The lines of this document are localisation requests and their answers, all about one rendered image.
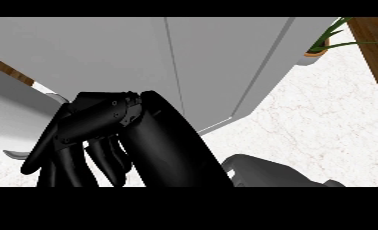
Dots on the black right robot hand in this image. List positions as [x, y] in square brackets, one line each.
[162, 140]

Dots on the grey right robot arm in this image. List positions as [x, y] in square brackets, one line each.
[275, 174]

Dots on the grey cabinet door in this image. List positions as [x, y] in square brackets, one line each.
[97, 54]
[222, 67]

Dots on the grey cabinet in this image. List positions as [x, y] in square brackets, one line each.
[289, 60]

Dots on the pale grey appliance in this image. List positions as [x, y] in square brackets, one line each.
[22, 114]

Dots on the brown wooden strip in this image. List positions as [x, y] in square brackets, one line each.
[15, 73]

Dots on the white plant pot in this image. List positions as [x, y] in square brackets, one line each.
[310, 59]

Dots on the green leafy plant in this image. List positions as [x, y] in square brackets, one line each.
[326, 35]

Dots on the brown wooden panel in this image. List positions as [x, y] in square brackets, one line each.
[368, 37]

